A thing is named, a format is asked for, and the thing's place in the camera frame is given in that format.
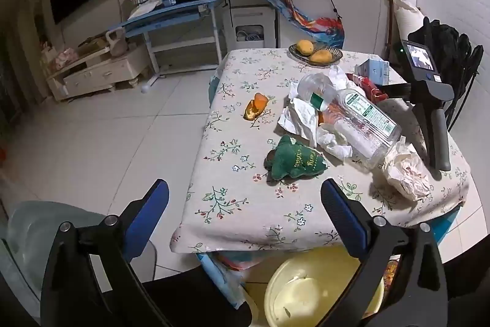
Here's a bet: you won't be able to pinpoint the white plastic stool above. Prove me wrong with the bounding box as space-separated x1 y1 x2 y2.
230 5 278 52

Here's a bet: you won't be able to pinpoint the light blue tissue box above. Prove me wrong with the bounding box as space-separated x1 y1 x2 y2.
354 59 390 86

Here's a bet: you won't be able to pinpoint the dark fruit plate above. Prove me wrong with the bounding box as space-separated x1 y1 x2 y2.
288 42 343 66

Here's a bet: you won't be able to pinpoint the floral tablecloth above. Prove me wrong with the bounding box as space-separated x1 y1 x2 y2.
169 48 471 255

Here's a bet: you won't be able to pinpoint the wooden chair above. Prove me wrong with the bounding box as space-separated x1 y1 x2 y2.
385 0 402 61

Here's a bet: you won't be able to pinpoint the white papers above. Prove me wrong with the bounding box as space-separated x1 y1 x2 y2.
130 1 159 17

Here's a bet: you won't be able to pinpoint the orange fruit peel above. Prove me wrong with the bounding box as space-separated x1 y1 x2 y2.
244 93 270 121
317 108 338 125

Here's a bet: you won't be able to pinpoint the yellow plastic basin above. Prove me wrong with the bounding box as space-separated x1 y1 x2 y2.
264 248 385 327

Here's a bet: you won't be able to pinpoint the pale green plastic chair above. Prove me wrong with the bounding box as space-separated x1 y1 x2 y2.
0 200 157 324

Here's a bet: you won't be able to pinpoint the black jacket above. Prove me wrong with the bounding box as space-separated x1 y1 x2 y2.
408 17 473 82

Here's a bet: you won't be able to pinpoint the orange printed bag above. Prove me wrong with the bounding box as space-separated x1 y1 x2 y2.
384 257 401 295

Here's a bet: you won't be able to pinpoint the pink floral box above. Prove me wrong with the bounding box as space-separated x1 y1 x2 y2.
51 47 77 69

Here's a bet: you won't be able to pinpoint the cream television stand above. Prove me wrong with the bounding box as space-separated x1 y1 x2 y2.
46 44 151 101

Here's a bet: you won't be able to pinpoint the person's dark trousers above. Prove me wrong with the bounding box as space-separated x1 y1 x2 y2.
141 266 253 327

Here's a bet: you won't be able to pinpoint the red snack wrapper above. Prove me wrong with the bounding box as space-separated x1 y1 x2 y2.
346 73 385 104

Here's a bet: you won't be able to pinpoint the pinkish tissue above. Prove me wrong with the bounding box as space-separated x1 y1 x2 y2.
383 141 432 202

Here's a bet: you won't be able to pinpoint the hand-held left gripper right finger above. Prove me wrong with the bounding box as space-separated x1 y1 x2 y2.
321 178 447 327

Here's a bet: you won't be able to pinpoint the pink kettlebell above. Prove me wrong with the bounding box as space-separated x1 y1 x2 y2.
106 29 128 57

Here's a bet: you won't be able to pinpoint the large clear labelled bottle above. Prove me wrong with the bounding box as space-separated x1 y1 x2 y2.
325 89 402 170

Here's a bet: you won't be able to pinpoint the blue study desk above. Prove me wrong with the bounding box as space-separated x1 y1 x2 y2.
122 0 230 95

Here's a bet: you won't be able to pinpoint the small clear plastic bottle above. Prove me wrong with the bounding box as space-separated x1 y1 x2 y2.
296 73 345 112

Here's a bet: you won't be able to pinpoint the white pillow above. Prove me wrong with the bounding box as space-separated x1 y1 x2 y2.
392 0 425 40

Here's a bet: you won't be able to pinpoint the green plush toy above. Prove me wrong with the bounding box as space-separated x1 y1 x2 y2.
265 135 329 181

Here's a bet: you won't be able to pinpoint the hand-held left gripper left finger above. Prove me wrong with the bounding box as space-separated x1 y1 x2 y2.
40 178 171 327

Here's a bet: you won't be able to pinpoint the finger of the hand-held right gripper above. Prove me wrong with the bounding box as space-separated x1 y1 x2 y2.
378 83 412 98

